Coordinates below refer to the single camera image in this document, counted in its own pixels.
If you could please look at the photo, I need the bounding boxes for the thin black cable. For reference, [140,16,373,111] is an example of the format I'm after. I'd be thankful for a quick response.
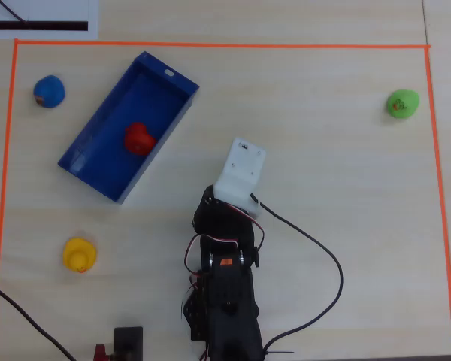
[0,0,29,23]

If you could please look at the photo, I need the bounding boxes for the orange tape strip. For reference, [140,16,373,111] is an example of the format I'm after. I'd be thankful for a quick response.
[423,46,451,356]
[14,38,432,50]
[0,38,20,351]

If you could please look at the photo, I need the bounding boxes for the red white servo wire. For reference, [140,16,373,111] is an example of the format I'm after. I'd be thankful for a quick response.
[183,217,266,275]

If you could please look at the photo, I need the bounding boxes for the blue rectangular plastic box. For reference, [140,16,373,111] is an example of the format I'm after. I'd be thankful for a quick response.
[57,50,201,204]

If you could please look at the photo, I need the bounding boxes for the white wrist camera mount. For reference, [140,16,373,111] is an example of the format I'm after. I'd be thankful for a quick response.
[213,137,268,219]

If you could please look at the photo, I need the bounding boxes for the yellow rubber duck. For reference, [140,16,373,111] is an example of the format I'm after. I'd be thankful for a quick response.
[62,237,98,275]

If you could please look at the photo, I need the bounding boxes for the black table clamp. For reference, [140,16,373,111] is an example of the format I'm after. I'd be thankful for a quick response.
[114,326,144,361]

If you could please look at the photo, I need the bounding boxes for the black camera cable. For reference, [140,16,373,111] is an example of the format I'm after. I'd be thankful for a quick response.
[250,192,344,361]

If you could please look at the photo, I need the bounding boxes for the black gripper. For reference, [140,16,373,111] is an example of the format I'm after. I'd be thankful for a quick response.
[191,186,256,244]

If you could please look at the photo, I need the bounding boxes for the blue rubber duck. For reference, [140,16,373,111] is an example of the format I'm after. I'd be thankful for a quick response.
[32,74,66,110]

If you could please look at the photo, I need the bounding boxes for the red rubber duck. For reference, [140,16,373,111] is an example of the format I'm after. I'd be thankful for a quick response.
[124,122,158,156]

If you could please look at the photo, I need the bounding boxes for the green rubber duck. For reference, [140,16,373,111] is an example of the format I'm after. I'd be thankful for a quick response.
[386,89,421,120]

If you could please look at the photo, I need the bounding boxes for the white paper sheet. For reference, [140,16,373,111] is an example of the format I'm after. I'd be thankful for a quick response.
[0,0,99,40]

